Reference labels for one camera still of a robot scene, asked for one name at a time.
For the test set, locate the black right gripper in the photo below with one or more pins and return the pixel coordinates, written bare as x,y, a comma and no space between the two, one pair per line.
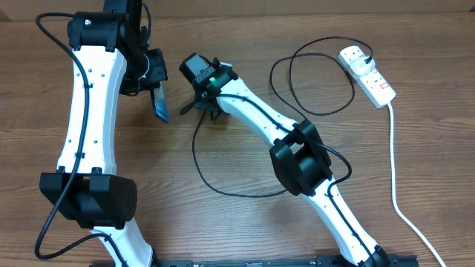
200,104

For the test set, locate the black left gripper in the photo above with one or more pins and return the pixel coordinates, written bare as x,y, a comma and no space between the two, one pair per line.
159,74

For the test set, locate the Samsung Galaxy smartphone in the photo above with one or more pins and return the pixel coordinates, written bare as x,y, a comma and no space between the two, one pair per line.
158,101

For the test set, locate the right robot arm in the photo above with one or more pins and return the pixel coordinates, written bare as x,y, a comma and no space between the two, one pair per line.
300,160

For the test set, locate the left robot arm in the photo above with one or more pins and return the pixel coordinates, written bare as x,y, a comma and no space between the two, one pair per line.
111,57

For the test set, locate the white charger plug adapter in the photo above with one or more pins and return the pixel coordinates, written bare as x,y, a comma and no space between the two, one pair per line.
362,66

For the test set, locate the white power strip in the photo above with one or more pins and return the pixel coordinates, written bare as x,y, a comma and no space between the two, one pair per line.
374,85

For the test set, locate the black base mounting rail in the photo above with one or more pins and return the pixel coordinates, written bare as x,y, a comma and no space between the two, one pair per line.
322,261

